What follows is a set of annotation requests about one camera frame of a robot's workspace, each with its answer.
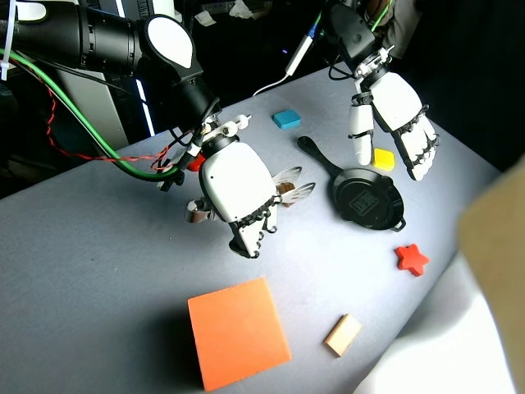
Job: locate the tan wooden block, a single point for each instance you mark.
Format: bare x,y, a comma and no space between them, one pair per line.
342,335

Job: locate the brown cardboard sheet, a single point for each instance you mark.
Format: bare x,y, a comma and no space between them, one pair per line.
496,246

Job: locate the brown meat piece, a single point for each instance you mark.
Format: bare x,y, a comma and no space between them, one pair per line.
286,189

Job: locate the red star block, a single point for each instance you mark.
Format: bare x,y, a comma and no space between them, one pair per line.
411,259

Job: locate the white zip tie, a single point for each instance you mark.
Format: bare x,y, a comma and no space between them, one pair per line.
9,41

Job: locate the small red block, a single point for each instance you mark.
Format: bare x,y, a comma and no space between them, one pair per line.
195,163

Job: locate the white backdrop sheet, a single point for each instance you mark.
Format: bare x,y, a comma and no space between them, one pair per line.
443,336

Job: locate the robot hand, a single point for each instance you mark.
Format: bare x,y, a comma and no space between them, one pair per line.
236,180
395,102

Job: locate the blue block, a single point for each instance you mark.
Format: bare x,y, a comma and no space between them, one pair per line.
287,119

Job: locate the orange cube box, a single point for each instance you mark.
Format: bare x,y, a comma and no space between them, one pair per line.
238,332

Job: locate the grey table cloth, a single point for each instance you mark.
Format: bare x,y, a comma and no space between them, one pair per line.
102,267

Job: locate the metal slotted tongs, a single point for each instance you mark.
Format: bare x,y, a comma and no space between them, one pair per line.
299,193

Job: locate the black cast iron frying pan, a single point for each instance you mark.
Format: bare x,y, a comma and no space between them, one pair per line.
365,201

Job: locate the yellow block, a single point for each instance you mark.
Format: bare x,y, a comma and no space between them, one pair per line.
384,159

